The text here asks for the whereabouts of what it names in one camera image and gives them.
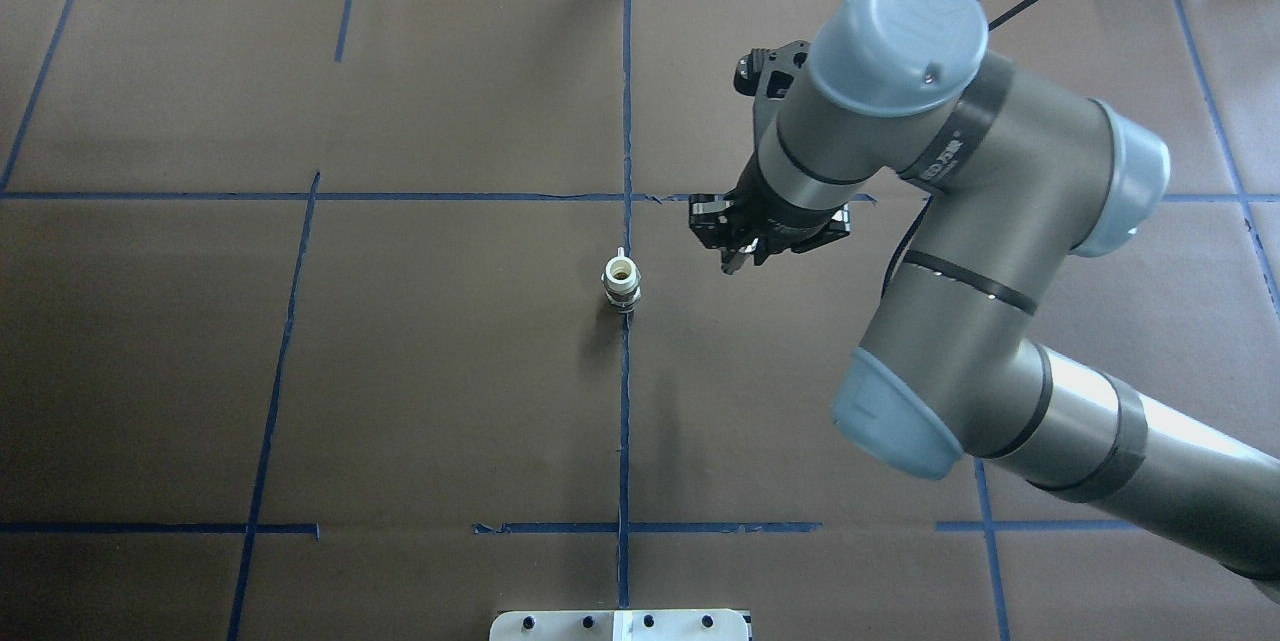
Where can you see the small chrome valve fitting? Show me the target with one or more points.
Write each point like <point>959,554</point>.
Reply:
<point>732,260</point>

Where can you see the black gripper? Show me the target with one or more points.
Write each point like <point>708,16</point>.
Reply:
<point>783,223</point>

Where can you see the chrome valve with white pipe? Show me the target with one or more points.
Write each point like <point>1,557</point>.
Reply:
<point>621,280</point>

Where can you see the brown paper table cover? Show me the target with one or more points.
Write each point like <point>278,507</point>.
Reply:
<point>305,336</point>

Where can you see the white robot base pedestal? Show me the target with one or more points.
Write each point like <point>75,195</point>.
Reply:
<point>623,624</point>

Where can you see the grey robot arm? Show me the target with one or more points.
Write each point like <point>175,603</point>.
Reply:
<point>1021,174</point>

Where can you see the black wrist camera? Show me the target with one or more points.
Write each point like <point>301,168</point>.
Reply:
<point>765,75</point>

